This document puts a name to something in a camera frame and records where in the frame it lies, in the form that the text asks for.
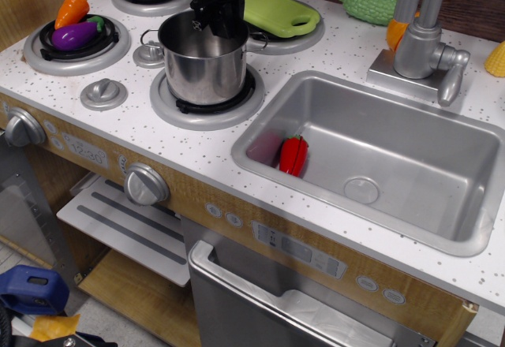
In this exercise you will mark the white oven shelf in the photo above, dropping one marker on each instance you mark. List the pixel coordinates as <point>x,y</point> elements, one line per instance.
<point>151,236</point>

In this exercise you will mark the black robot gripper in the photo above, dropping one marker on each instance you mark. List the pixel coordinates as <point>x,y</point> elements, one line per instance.
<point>223,17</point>

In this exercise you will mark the grey oven knob left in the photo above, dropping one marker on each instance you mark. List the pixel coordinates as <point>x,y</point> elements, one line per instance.
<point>23,129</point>

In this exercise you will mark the grey countertop knob lower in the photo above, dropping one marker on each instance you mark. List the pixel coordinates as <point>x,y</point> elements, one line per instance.
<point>149,56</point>

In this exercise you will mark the grey countertop knob front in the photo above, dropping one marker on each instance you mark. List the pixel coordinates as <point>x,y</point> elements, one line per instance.
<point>105,94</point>

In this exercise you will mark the grey toy sink basin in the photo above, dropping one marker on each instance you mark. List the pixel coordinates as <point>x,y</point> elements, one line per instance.
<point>428,174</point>

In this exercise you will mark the back right black burner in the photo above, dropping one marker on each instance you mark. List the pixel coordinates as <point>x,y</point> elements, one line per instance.
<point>262,42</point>

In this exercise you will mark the yellow cloth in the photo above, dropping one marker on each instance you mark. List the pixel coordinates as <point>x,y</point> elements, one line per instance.
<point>49,327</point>

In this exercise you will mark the orange toy fruit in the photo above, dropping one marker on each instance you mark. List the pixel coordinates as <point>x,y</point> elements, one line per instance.
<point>395,33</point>

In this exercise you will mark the silver oven door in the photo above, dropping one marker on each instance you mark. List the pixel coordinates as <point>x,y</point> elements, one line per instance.
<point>28,225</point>

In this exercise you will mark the red toy pepper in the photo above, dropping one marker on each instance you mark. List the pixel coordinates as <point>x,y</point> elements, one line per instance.
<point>293,155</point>

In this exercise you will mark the front left black burner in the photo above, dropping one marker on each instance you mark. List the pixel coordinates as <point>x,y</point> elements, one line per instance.
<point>112,44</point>

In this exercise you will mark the grey toy faucet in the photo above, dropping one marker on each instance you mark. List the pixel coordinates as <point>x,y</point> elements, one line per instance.
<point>421,64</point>

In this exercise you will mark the back left burner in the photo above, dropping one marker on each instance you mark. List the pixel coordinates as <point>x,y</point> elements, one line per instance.
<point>151,8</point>

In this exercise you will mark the grey oven knob right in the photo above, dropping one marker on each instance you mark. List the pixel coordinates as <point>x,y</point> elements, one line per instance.
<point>144,186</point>

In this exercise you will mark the stainless steel pot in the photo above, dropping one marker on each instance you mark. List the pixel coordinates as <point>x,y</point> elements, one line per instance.
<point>202,68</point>

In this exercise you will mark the grey oven knob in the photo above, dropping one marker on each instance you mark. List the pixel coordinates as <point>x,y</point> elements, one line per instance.
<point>144,186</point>
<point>23,129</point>

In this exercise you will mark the green toy bitter gourd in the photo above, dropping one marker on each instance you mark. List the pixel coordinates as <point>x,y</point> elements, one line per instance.
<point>377,12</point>

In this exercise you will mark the purple toy eggplant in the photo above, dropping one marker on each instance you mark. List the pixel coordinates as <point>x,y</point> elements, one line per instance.
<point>75,36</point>

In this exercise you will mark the grey countertop knob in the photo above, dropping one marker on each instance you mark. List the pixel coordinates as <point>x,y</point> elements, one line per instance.
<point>105,94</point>
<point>149,56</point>

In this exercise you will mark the yellow toy corn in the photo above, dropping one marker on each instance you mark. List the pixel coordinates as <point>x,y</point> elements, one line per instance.
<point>495,62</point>

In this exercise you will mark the black burner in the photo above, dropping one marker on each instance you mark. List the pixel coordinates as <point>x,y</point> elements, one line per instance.
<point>112,44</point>
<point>262,42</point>
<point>164,105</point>

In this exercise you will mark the silver dishwasher door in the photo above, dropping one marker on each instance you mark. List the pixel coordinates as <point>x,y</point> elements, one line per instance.
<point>245,299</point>

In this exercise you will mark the orange toy carrot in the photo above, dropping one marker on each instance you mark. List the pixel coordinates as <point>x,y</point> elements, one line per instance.
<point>71,12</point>

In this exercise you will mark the front right black burner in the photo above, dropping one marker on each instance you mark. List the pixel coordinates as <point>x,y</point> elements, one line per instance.
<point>164,105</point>

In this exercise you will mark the green toy cutting board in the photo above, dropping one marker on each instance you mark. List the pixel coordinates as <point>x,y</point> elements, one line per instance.
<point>282,18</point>

